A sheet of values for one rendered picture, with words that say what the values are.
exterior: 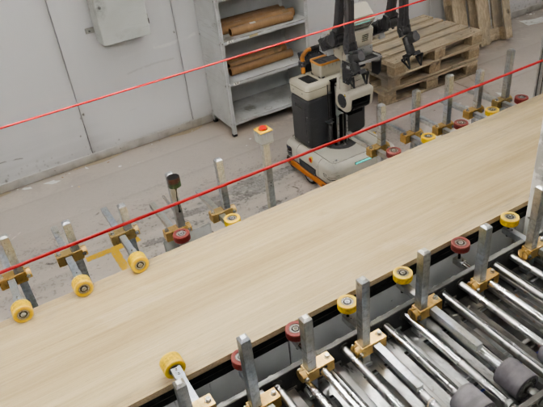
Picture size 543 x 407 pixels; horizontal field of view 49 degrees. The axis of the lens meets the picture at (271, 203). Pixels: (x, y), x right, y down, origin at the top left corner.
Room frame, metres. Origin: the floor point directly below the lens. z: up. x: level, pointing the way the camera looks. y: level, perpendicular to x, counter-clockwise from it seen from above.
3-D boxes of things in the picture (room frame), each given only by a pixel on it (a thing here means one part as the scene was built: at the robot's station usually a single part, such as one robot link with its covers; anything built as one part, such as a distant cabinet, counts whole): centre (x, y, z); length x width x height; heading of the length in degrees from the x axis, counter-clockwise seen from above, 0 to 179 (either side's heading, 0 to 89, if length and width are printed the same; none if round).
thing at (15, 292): (2.02, 1.16, 0.95); 0.50 x 0.04 x 0.04; 27
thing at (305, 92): (4.19, -0.55, 0.59); 0.55 x 0.34 x 0.83; 117
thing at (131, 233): (2.25, 0.70, 0.95); 0.14 x 0.06 x 0.05; 117
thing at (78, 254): (2.13, 0.92, 0.95); 0.14 x 0.06 x 0.05; 117
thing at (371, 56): (3.84, -0.72, 0.99); 0.28 x 0.16 x 0.22; 117
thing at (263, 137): (2.60, 0.00, 1.18); 0.07 x 0.07 x 0.08; 27
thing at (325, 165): (4.10, -0.59, 0.16); 0.67 x 0.64 x 0.25; 27
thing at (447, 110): (3.16, -1.11, 0.90); 0.04 x 0.04 x 0.48; 27
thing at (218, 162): (2.48, 0.23, 0.91); 0.04 x 0.04 x 0.48; 27
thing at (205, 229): (2.40, 0.44, 0.75); 0.26 x 0.01 x 0.10; 117
